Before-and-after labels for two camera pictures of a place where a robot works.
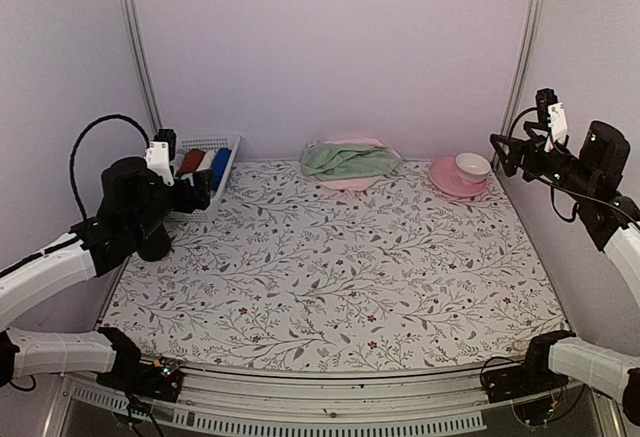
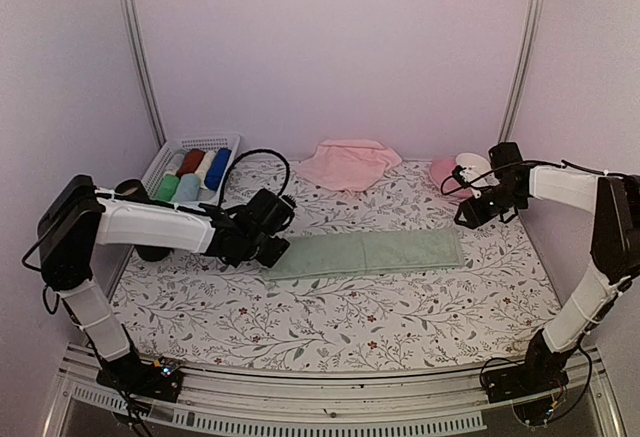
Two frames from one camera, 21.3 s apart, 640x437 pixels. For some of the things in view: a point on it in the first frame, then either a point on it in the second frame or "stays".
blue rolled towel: [219, 165] stays
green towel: [338, 159] → [323, 255]
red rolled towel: [191, 161] stays
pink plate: [443, 173] stays
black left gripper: [188, 202] → [274, 253]
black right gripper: [534, 149] → [472, 223]
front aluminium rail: [430, 405] stays
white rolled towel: [207, 160] stays
